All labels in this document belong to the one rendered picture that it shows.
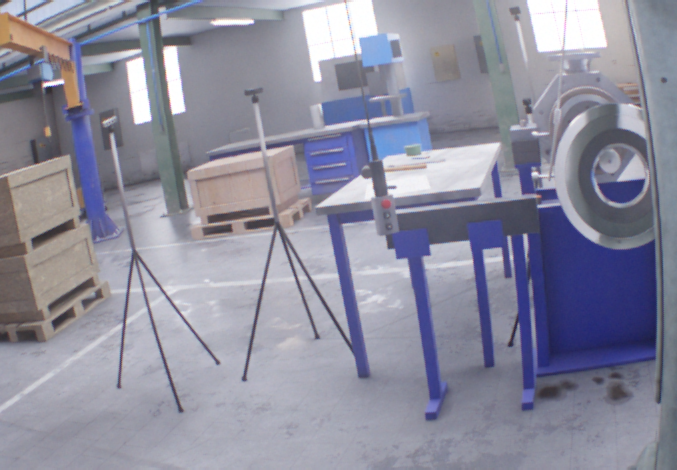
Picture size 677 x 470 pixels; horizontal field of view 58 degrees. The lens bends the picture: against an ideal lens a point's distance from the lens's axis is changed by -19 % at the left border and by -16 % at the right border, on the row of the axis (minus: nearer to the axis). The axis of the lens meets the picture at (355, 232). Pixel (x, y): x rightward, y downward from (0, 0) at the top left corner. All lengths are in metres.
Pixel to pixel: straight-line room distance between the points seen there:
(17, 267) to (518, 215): 3.93
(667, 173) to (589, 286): 2.75
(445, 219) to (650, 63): 2.27
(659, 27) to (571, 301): 2.74
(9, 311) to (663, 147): 5.48
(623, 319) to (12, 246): 4.42
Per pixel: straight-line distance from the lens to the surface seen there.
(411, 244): 2.85
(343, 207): 3.26
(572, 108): 2.83
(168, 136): 10.63
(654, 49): 0.61
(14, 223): 5.45
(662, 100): 0.58
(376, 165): 2.31
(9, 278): 5.65
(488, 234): 2.79
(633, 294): 3.32
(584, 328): 3.36
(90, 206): 9.88
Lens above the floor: 1.42
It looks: 12 degrees down
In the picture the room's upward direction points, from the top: 10 degrees counter-clockwise
